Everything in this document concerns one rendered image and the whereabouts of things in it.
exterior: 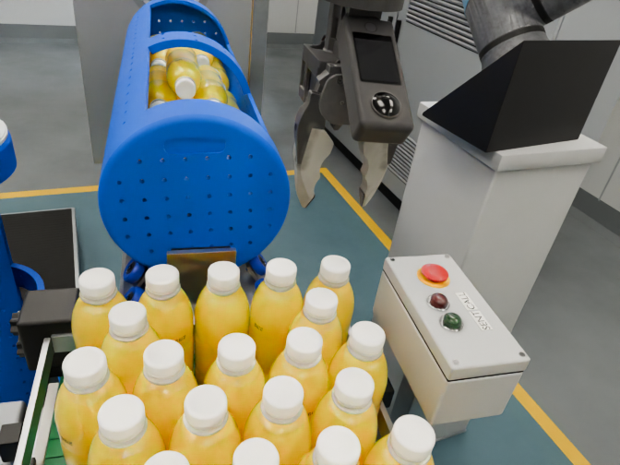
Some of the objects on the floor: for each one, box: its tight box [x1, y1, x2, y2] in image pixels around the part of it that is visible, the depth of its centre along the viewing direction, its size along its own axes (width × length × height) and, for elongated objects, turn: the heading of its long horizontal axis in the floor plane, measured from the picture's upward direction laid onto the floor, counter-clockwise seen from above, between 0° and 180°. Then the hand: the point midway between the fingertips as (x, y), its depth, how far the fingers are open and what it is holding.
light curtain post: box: [247, 0, 269, 116], centre depth 212 cm, size 6×6×170 cm
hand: (337, 199), depth 53 cm, fingers open, 6 cm apart
